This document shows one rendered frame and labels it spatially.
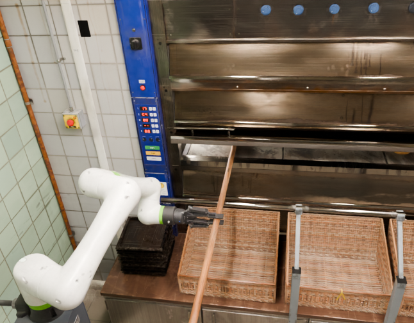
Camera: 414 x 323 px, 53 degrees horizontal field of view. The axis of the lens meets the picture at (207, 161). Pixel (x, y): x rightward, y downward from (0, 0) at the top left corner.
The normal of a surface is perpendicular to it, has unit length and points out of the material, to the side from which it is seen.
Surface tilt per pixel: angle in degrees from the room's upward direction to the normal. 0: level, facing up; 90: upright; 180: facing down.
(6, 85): 90
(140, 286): 0
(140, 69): 90
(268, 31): 90
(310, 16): 90
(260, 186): 70
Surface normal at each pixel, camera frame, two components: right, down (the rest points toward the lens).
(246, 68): -0.18, 0.23
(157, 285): -0.06, -0.84
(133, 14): -0.18, 0.55
